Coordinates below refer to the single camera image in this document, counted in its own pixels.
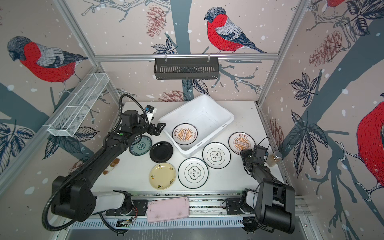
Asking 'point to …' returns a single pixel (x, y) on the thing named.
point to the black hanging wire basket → (186, 68)
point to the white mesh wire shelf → (77, 105)
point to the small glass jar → (273, 159)
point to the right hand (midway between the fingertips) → (242, 152)
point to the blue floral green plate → (141, 147)
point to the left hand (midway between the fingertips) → (158, 120)
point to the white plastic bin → (208, 116)
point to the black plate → (161, 152)
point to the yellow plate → (162, 176)
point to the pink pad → (165, 209)
